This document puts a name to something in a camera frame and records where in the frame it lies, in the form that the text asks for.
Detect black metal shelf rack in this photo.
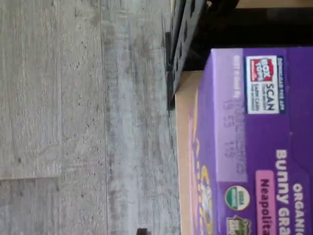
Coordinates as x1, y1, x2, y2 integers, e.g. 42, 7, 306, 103
165, 0, 313, 112

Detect wooden shelf board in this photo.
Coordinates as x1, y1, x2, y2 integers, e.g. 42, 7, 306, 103
174, 70, 205, 235
236, 0, 313, 9

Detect purple box pink patch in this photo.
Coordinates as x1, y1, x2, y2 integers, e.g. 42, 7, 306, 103
188, 46, 313, 235

